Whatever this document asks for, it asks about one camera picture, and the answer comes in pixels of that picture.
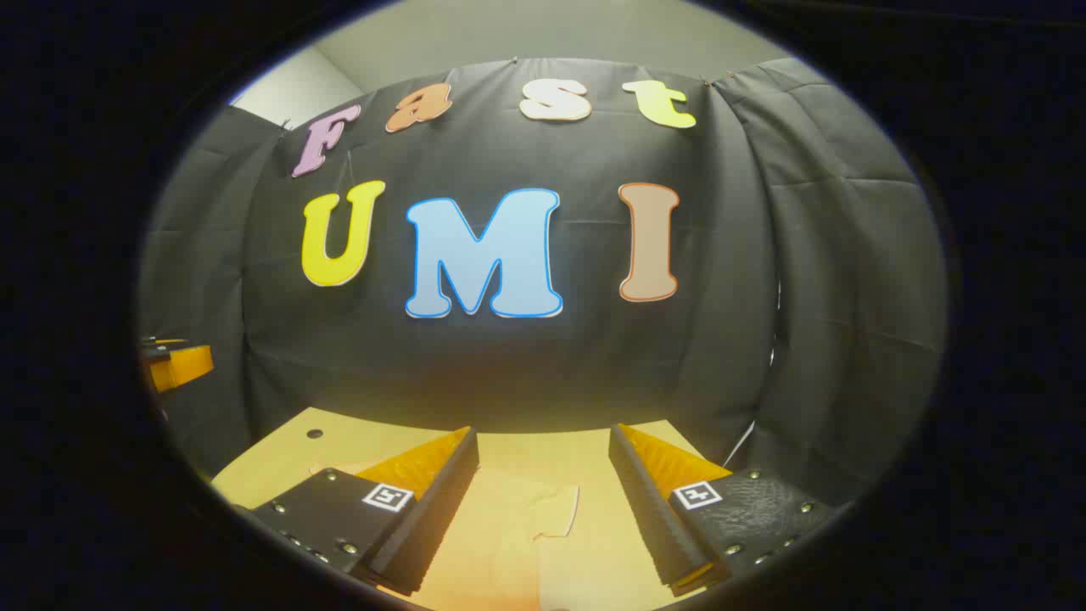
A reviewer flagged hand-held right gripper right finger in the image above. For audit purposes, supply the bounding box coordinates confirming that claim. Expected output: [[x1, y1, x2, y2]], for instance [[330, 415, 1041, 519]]
[[608, 423, 841, 597]]

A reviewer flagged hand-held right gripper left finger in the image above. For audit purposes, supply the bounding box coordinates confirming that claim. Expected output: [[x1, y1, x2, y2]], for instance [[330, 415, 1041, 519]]
[[246, 426, 480, 597]]

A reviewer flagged orange T-shirt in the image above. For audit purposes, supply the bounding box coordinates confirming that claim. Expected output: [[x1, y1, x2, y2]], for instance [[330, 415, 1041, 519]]
[[399, 471, 680, 611]]

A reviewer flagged black backdrop cloth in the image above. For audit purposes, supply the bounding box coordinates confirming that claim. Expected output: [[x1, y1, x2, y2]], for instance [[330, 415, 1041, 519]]
[[136, 55, 949, 510]]

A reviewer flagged white hanging cable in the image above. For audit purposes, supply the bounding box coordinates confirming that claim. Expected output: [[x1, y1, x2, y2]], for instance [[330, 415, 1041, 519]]
[[723, 419, 758, 469]]

